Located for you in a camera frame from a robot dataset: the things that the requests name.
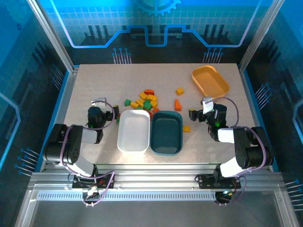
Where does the white plastic container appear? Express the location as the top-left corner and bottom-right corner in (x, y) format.
(116, 109), (152, 153)

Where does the teal plastic container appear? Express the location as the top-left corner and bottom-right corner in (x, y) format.
(150, 110), (184, 156)

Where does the orange plastic container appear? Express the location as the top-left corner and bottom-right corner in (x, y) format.
(191, 65), (230, 100)

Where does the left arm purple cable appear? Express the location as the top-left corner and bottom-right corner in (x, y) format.
(59, 99), (116, 208)

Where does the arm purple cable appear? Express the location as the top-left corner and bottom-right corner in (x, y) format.
(59, 99), (116, 208)
(212, 96), (267, 206)

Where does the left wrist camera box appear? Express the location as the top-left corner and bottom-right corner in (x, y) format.
(91, 96), (107, 106)

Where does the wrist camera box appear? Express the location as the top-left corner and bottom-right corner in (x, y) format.
(91, 96), (107, 106)
(201, 96), (214, 114)

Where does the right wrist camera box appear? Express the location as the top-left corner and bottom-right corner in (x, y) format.
(201, 96), (214, 114)

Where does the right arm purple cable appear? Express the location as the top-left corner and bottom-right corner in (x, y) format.
(212, 96), (267, 206)

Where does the aluminium table side rail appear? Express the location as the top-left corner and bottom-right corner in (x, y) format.
(238, 65), (280, 171)
(40, 66), (79, 171)

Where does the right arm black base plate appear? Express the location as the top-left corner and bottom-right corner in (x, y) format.
(197, 174), (241, 190)

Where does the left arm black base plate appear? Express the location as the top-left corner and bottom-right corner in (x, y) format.
(72, 174), (116, 190)

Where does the aluminium frame rail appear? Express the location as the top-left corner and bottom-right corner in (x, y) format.
(27, 163), (286, 192)

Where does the slotted grey cable duct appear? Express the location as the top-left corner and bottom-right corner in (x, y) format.
(36, 192), (217, 201)

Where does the aluminium frame post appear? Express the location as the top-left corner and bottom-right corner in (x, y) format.
(238, 0), (286, 71)
(27, 0), (75, 71)

